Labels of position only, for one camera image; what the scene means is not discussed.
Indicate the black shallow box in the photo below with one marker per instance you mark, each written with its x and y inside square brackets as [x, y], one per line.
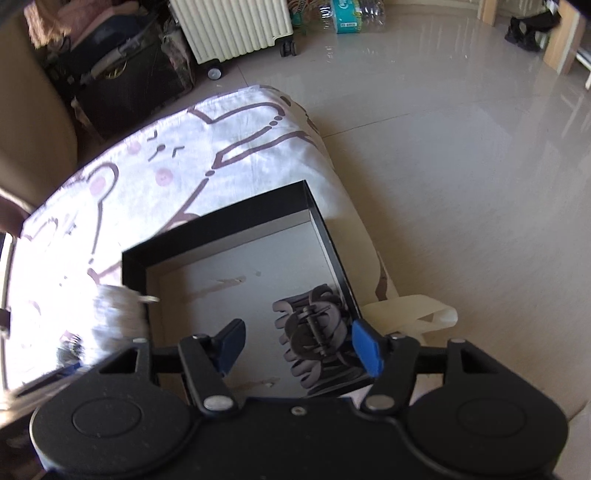
[221, 224]

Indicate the beige curtain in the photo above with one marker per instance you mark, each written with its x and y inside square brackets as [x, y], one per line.
[32, 129]

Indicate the printed cartoon blanket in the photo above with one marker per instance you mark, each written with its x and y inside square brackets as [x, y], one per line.
[207, 138]

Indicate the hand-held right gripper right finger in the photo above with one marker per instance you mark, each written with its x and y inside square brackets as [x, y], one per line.
[368, 346]

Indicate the teal water jug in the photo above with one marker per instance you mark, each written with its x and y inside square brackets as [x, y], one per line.
[349, 18]

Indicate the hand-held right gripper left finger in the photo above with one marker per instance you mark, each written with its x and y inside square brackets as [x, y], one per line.
[233, 344]

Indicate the cream ribbed suitcase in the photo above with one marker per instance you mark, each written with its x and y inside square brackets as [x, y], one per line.
[231, 27]

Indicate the wooden table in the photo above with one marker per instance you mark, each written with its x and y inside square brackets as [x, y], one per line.
[568, 37]

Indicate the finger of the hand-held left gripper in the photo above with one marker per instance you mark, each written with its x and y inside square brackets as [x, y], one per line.
[44, 381]

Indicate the black luggage bag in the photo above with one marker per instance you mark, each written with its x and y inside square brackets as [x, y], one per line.
[134, 83]

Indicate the pink cloth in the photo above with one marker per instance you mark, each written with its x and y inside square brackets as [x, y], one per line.
[87, 21]

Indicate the dark hair claw clip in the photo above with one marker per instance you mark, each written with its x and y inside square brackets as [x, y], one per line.
[309, 332]

